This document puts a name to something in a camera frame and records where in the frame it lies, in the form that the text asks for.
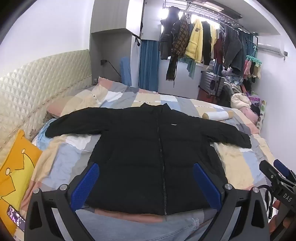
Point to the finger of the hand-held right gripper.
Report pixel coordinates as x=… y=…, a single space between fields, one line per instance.
x=268 y=170
x=281 y=166

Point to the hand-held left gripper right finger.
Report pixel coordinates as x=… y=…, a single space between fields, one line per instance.
x=207 y=185

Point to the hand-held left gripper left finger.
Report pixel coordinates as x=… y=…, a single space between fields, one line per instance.
x=85 y=185

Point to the black puffer jacket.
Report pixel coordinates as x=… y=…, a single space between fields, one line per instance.
x=138 y=150

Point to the pile of clothes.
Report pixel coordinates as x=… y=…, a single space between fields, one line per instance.
x=233 y=81

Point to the metal clothes rack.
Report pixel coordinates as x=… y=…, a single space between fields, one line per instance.
x=231 y=17

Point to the person's right hand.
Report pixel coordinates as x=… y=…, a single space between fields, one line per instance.
x=278 y=223

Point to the patchwork bed quilt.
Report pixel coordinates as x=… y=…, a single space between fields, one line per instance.
x=69 y=162

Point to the pink cloth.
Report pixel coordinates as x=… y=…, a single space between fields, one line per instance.
x=248 y=115

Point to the light blue cloth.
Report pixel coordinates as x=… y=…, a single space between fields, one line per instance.
x=40 y=139

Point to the yellow cartoon pillow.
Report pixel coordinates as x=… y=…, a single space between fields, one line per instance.
x=20 y=166

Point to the person's blue jeans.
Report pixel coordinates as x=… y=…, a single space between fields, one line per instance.
x=138 y=229

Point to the white and tan bolster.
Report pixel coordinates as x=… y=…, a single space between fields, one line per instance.
x=217 y=115

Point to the cream fluffy garment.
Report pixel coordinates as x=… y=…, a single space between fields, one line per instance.
x=240 y=100

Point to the smartphone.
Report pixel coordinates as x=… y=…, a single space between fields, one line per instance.
x=15 y=217

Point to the patchwork pillow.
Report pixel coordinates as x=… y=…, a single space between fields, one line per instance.
x=76 y=102

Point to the silver suitcase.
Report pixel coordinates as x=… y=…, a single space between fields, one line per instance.
x=211 y=81

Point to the cream quilted headboard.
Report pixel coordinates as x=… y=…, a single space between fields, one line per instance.
x=34 y=88

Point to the green clip hanger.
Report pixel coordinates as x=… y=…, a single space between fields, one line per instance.
x=253 y=58

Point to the white air conditioner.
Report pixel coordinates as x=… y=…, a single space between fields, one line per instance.
x=270 y=48

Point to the teal cloth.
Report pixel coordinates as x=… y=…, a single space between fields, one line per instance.
x=190 y=67

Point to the blue fabric covered board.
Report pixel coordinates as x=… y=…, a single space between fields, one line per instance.
x=126 y=69

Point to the hanging grey denim jacket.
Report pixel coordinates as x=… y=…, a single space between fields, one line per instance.
x=233 y=48

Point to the hanging dark red garment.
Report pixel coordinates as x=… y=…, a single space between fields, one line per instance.
x=218 y=49

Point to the blue curtain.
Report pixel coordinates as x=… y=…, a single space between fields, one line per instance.
x=149 y=67

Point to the hanging black garment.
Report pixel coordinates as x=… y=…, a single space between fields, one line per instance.
x=207 y=41

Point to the plaid scarf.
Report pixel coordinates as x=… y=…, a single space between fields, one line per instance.
x=179 y=44

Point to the hanging yellow jacket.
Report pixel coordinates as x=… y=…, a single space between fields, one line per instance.
x=195 y=41

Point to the hanging black coat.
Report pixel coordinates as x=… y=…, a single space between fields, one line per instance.
x=167 y=34

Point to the grey wall cabinet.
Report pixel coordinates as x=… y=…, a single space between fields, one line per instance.
x=111 y=16

